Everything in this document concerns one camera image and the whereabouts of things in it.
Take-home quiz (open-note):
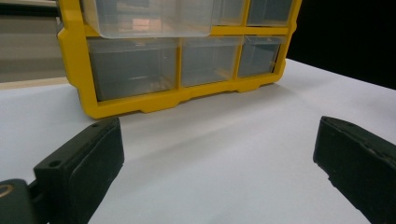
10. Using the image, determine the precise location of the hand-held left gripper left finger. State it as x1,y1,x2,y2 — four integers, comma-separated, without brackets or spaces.
33,117,125,224

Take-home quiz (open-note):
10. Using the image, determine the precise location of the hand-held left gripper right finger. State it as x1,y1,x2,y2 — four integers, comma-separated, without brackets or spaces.
313,116,396,224

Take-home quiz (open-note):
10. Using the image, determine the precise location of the yellow plastic drawer cabinet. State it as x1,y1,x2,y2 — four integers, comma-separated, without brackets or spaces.
57,0,304,120

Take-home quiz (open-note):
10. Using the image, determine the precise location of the large clear plastic drawer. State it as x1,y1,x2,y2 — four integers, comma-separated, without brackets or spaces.
81,0,217,39
86,37,180,103

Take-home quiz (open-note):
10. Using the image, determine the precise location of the small clear plastic drawer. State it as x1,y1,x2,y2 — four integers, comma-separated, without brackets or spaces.
237,35,287,78
180,35,243,89
247,0,294,27
212,0,248,27

